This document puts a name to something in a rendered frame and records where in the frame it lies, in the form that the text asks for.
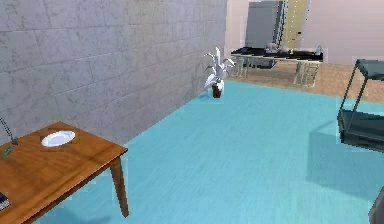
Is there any white leafy house plant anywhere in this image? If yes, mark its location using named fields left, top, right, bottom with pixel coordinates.
left=203, top=46, right=236, bottom=99

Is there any grey fridge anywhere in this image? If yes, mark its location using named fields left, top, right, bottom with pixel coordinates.
left=245, top=0, right=288, bottom=70

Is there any black top long table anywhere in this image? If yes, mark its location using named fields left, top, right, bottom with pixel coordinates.
left=230, top=46, right=324, bottom=88

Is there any dark green metal shelf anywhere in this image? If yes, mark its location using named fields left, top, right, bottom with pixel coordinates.
left=336, top=58, right=384, bottom=154

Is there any pale yellow room door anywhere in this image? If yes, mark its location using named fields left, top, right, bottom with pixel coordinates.
left=279, top=0, right=311, bottom=51

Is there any dark grey rounded object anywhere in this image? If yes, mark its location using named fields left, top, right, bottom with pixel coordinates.
left=367, top=186, right=384, bottom=224

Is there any dark blue book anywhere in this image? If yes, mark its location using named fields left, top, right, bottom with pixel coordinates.
left=0, top=192, right=11, bottom=212

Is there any brown wooden table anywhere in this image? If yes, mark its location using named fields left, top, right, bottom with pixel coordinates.
left=0, top=121, right=130, bottom=224

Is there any white round plate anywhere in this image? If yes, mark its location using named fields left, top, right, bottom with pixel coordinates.
left=41, top=130, right=76, bottom=148

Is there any thin grey desk lamp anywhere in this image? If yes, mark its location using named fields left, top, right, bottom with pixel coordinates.
left=0, top=118, right=19, bottom=146

